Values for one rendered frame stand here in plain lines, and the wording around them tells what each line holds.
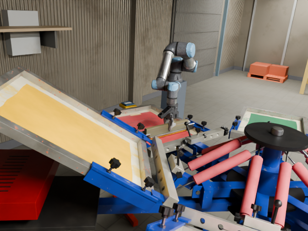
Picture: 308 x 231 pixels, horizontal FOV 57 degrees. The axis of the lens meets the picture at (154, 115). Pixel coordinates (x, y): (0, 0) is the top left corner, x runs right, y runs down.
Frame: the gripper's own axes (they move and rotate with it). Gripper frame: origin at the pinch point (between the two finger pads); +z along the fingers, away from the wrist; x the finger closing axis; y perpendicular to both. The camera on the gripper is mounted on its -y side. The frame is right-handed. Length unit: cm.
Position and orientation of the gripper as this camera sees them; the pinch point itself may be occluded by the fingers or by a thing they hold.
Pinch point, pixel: (167, 128)
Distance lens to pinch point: 216.2
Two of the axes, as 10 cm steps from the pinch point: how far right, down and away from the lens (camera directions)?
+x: -5.9, -3.2, 7.4
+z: -0.6, 9.3, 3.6
